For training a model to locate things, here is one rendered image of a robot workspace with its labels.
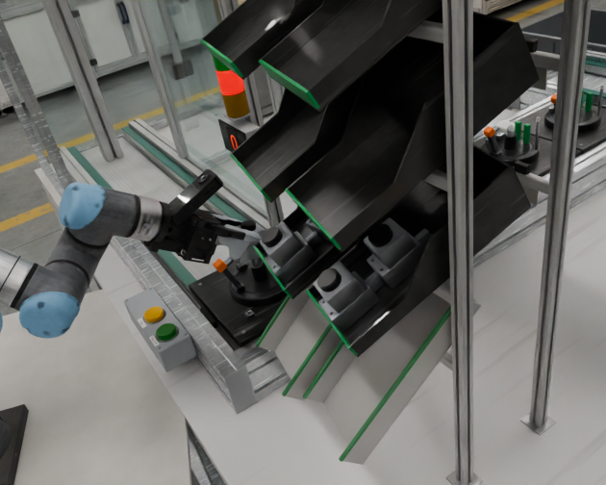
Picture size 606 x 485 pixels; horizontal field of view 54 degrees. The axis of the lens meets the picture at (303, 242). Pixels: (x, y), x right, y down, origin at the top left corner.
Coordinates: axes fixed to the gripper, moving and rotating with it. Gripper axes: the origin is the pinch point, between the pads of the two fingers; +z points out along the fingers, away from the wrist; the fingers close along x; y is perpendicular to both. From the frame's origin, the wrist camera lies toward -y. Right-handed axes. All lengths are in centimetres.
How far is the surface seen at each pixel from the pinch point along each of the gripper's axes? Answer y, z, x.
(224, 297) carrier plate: 16.0, 1.4, -2.2
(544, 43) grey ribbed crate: -89, 163, -77
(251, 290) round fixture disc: 11.6, 3.8, 2.2
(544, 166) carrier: -34, 67, 10
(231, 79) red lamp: -25.2, -6.3, -16.7
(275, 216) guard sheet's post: 0.4, 17.5, -17.8
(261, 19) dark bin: -33.6, -27.4, 24.5
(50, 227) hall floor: 102, 46, -268
